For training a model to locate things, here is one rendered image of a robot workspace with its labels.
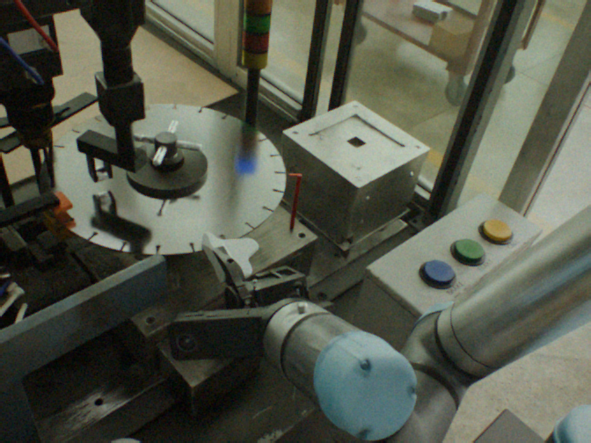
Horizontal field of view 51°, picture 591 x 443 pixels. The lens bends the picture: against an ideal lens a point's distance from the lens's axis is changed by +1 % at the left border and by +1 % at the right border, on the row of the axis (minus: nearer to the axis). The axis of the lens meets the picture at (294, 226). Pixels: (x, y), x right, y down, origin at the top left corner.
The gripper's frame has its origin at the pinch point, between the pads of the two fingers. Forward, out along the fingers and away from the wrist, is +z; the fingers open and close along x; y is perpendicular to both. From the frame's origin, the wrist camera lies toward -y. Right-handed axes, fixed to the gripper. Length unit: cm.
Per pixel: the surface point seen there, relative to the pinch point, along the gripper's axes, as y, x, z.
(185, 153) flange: 3.5, 16.5, 12.2
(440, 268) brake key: 29.3, -2.8, -9.1
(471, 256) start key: 35.0, -2.5, -8.9
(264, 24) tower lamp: 22.9, 33.5, 21.9
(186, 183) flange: 1.6, 13.1, 7.1
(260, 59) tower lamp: 22.9, 28.3, 25.2
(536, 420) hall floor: 97, -77, 41
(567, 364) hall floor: 120, -71, 49
